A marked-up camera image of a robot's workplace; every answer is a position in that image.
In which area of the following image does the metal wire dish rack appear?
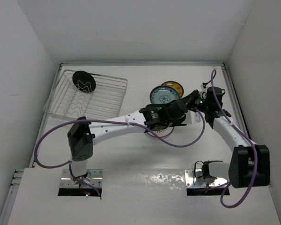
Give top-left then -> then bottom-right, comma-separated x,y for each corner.
43,69 -> 128,120

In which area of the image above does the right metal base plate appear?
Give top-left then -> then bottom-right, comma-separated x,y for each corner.
185,169 -> 228,189

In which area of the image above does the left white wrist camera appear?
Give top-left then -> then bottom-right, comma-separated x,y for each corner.
185,111 -> 201,125

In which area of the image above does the metal base plate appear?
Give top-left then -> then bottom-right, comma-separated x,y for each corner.
59,169 -> 103,188
185,169 -> 228,189

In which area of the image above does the yellow ornate plate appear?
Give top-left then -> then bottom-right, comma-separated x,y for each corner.
161,81 -> 184,97

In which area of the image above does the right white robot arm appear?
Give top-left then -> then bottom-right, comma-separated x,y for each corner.
181,87 -> 270,188

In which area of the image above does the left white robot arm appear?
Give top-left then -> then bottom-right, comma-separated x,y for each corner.
67,100 -> 188,178

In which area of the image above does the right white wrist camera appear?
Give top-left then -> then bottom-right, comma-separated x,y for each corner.
199,82 -> 210,99

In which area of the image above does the white plate orange sunburst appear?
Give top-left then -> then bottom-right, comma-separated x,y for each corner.
153,127 -> 174,139

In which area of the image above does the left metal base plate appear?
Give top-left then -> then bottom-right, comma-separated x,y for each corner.
59,169 -> 103,188

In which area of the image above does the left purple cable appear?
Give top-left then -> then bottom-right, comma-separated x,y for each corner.
34,110 -> 206,196

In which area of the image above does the black plate white squiggle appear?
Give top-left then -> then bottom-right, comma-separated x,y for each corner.
72,71 -> 96,93

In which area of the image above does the teal blue patterned plate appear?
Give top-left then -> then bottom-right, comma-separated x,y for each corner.
149,86 -> 180,105

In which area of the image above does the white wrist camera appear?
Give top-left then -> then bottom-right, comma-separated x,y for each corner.
185,111 -> 201,125
199,82 -> 210,99

